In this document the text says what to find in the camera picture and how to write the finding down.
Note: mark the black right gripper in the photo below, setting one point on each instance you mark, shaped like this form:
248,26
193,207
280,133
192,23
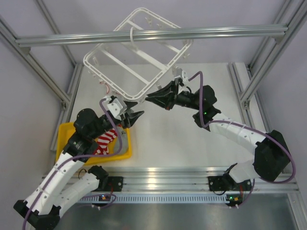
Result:
165,97

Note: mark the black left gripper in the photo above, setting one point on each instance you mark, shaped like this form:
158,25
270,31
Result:
133,117

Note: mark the white translucent sock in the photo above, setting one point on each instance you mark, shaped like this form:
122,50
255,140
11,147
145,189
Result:
109,90

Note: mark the white plastic clip hanger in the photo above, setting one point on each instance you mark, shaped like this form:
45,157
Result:
133,67

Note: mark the grey sock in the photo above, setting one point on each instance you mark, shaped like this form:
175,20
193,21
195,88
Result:
124,139

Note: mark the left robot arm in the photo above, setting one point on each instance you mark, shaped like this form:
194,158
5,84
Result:
44,208

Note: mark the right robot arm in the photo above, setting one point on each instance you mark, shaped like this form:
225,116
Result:
269,150

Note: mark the red white striped sock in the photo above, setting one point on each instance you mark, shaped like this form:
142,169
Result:
103,142

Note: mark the yellow plastic bin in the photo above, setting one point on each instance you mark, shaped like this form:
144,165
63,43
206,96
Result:
66,130

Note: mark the aluminium top crossbar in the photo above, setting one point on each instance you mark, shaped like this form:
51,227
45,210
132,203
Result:
151,34

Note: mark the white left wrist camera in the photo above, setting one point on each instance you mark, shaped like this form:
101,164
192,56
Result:
116,106

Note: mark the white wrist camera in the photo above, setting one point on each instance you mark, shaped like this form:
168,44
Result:
116,106
180,77

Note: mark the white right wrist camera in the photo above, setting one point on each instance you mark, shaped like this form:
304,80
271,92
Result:
180,77

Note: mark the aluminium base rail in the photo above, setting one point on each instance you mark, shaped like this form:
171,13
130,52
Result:
184,180

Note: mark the slotted cable duct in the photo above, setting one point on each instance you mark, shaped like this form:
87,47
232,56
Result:
170,199

